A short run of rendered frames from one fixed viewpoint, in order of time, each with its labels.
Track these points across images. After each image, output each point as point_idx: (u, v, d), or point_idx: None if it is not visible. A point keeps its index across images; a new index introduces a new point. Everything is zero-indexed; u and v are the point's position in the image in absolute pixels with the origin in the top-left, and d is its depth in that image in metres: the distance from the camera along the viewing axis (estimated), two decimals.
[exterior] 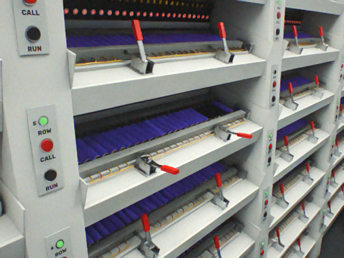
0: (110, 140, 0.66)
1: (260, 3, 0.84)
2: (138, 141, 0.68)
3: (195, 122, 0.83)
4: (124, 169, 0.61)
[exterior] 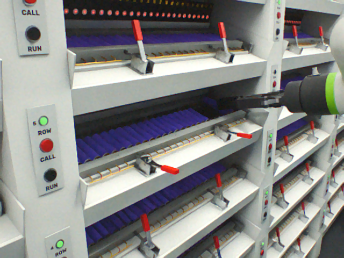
0: (110, 140, 0.66)
1: (260, 3, 0.84)
2: (138, 141, 0.68)
3: (195, 122, 0.83)
4: (124, 169, 0.61)
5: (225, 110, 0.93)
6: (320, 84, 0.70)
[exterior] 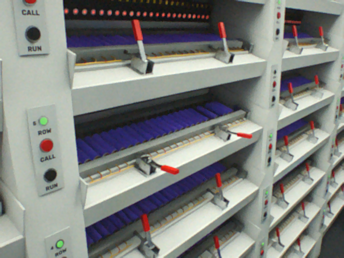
0: (110, 140, 0.66)
1: (260, 3, 0.84)
2: (138, 141, 0.68)
3: (195, 122, 0.83)
4: (124, 169, 0.61)
5: (225, 110, 0.93)
6: None
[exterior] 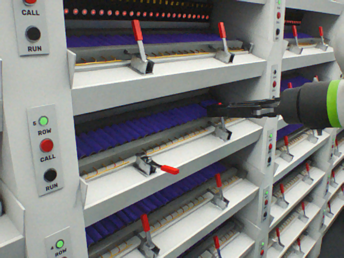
0: (105, 136, 0.67)
1: (260, 3, 0.84)
2: (133, 137, 0.69)
3: (190, 119, 0.83)
4: (119, 165, 0.62)
5: None
6: None
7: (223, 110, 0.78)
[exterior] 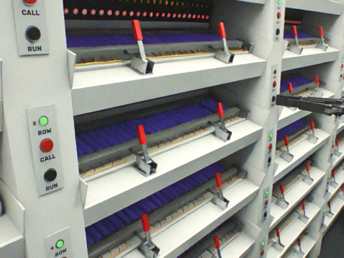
0: (105, 136, 0.67)
1: (260, 3, 0.84)
2: (133, 137, 0.69)
3: (190, 119, 0.83)
4: (117, 163, 0.62)
5: None
6: None
7: (293, 101, 0.90)
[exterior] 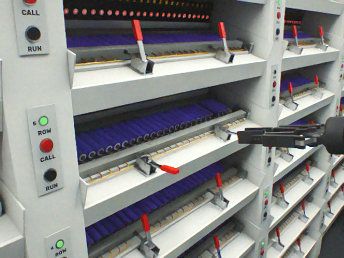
0: (105, 136, 0.67)
1: (260, 3, 0.84)
2: (133, 137, 0.69)
3: (190, 119, 0.83)
4: (124, 169, 0.61)
5: (221, 108, 0.94)
6: None
7: (257, 137, 0.73)
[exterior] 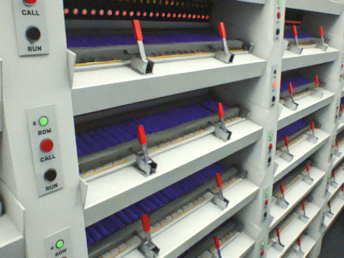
0: (105, 136, 0.67)
1: (260, 3, 0.84)
2: (133, 137, 0.69)
3: (190, 119, 0.84)
4: (117, 163, 0.62)
5: None
6: None
7: None
